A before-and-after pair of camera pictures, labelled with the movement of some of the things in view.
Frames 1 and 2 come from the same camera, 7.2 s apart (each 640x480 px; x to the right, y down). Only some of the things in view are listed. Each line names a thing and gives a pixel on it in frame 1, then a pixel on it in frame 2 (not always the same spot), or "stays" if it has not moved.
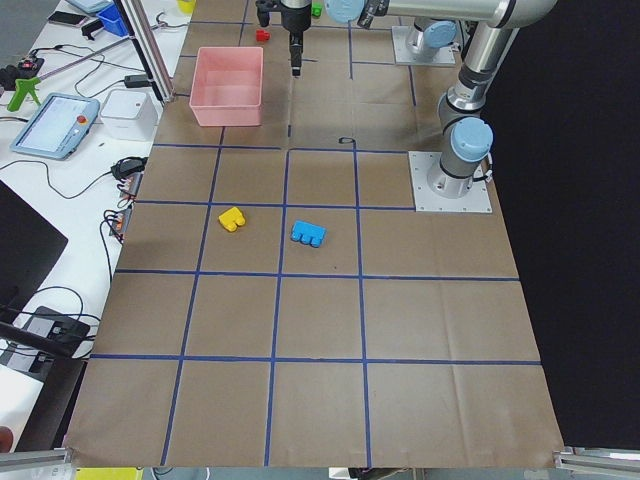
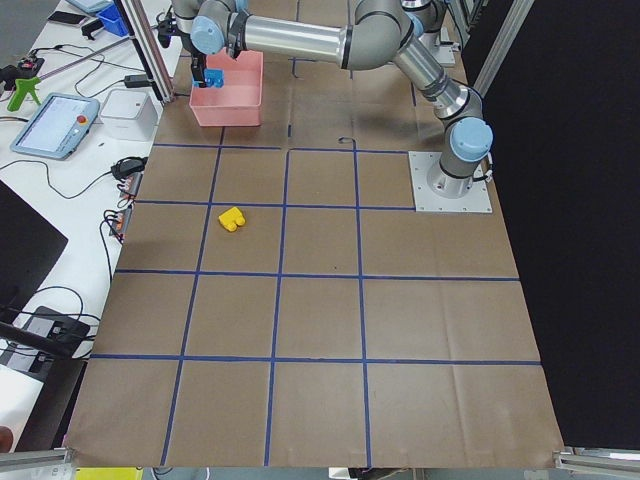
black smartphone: x=69 y=19 stays
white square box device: x=130 y=114 stays
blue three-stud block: x=308 y=233 → x=214 y=78
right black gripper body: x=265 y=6 → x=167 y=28
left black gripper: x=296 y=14 → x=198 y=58
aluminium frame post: x=149 y=48 stays
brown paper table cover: x=276 y=302 stays
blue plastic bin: x=112 y=20 stays
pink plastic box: x=227 y=86 stays
